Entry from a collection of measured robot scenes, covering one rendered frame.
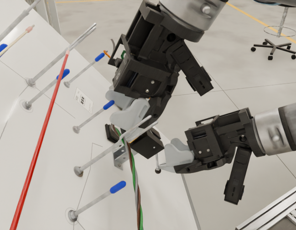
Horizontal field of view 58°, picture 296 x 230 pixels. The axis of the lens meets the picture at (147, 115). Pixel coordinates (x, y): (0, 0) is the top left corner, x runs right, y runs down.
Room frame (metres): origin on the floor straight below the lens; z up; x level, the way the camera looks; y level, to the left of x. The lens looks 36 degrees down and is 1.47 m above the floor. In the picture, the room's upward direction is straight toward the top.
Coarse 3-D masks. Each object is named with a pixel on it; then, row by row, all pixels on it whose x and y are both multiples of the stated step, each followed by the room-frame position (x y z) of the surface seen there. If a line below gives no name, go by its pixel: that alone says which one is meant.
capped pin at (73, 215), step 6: (114, 186) 0.20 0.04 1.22; (120, 186) 0.20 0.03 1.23; (108, 192) 0.20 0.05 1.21; (114, 192) 0.19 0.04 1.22; (102, 198) 0.19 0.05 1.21; (90, 204) 0.19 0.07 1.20; (72, 210) 0.20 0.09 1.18; (78, 210) 0.19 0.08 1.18; (84, 210) 0.19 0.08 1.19; (72, 216) 0.19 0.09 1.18
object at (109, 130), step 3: (105, 126) 0.43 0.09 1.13; (108, 126) 0.43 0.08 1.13; (108, 129) 0.42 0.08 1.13; (111, 129) 0.42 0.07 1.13; (108, 132) 0.41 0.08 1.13; (111, 132) 0.41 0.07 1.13; (114, 132) 0.42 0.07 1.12; (108, 135) 0.40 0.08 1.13; (111, 135) 0.40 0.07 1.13; (114, 135) 0.41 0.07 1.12; (108, 138) 0.40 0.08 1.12; (111, 138) 0.40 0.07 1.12; (114, 138) 0.40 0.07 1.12; (117, 138) 0.41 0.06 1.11; (114, 141) 0.40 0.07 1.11; (117, 141) 0.40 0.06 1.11
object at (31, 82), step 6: (96, 24) 0.39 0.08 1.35; (90, 30) 0.37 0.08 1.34; (84, 36) 0.37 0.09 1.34; (72, 42) 0.39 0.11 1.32; (78, 42) 0.37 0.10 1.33; (66, 48) 0.38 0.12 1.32; (72, 48) 0.37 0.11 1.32; (60, 54) 0.37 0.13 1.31; (54, 60) 0.37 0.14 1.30; (48, 66) 0.37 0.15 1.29; (42, 72) 0.37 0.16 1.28; (30, 78) 0.37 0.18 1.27; (36, 78) 0.37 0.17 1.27; (30, 84) 0.36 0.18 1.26
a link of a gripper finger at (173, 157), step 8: (168, 144) 0.39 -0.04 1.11; (168, 152) 0.38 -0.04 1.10; (176, 152) 0.38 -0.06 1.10; (184, 152) 0.37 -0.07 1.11; (168, 160) 0.38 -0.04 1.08; (176, 160) 0.37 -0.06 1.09; (184, 160) 0.36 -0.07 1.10; (192, 160) 0.36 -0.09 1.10; (160, 168) 0.38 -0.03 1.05; (168, 168) 0.37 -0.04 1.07
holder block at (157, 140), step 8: (152, 128) 0.39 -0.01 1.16; (144, 136) 0.34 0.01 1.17; (152, 136) 0.36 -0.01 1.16; (160, 136) 0.38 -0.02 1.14; (136, 144) 0.34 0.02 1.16; (144, 144) 0.34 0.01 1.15; (152, 144) 0.35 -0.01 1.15; (160, 144) 0.36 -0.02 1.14; (144, 152) 0.35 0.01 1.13; (152, 152) 0.35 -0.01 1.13
